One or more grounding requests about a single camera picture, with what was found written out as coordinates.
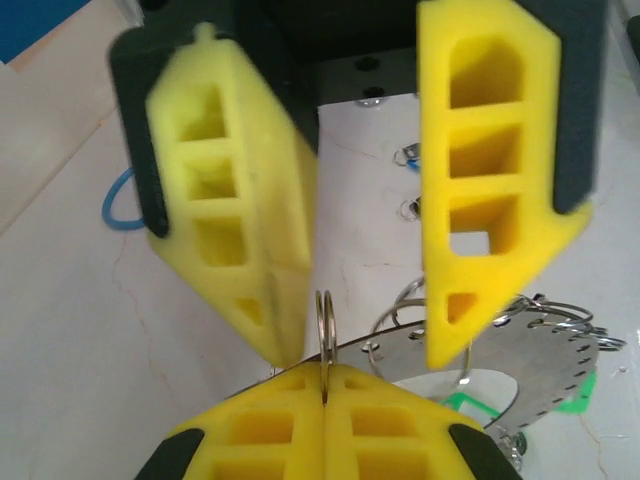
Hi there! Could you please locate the green key tag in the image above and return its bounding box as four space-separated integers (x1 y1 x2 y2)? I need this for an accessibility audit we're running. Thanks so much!
439 372 599 421

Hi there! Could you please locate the blue key tag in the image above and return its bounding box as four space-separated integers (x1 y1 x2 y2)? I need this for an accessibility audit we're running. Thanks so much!
392 142 425 175

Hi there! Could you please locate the blue stethoscope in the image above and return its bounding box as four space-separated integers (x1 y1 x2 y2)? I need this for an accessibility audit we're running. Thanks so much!
101 167 151 232

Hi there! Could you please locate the bunch of keys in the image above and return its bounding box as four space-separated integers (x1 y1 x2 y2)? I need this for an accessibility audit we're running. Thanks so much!
234 319 601 431

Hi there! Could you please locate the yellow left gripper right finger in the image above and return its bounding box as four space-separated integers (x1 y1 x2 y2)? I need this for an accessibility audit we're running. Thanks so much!
324 362 524 480

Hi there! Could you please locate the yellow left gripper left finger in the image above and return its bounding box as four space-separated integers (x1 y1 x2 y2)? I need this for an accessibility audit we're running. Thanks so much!
132 362 327 480

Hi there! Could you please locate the silver key with ring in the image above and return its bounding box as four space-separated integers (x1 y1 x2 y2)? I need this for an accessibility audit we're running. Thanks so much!
399 197 425 222

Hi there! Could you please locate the silver split ring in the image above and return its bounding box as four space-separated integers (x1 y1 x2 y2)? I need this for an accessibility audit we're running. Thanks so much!
315 289 340 401
509 294 596 334
372 277 426 346

